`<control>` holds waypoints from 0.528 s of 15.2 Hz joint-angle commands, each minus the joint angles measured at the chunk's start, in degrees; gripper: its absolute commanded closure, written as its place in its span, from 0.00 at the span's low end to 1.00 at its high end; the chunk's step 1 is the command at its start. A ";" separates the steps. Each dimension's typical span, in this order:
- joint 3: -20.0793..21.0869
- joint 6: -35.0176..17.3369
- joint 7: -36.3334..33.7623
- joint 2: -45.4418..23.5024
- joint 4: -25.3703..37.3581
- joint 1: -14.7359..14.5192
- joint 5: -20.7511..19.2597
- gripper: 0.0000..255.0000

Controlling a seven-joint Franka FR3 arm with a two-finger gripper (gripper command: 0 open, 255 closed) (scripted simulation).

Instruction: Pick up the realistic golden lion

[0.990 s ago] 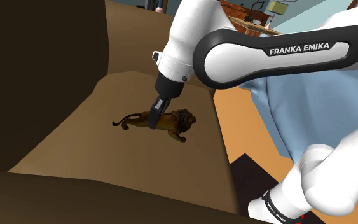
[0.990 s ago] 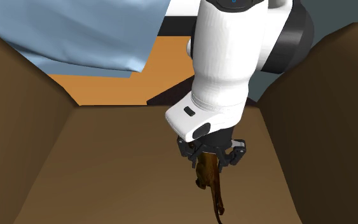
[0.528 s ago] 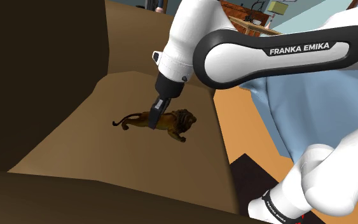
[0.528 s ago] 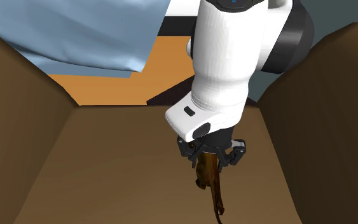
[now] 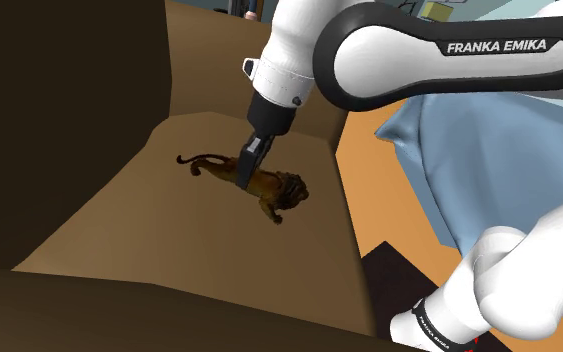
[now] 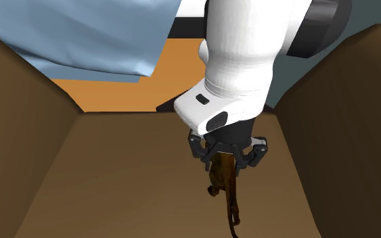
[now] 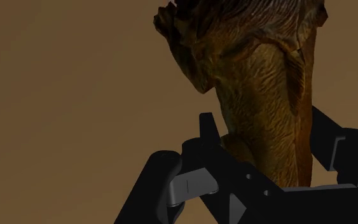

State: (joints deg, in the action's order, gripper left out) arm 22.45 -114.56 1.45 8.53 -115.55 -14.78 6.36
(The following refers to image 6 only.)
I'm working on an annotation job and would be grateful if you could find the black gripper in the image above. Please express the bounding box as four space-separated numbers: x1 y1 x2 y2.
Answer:
187 117 269 177

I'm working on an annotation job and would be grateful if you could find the brown animal figure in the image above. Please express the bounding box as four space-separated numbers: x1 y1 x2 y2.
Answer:
207 152 242 238

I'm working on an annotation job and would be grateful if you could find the brown sofa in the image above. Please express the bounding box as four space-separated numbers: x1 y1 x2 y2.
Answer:
0 22 381 238

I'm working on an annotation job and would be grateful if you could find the light blue cloth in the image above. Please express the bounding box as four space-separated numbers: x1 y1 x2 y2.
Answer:
0 0 183 84

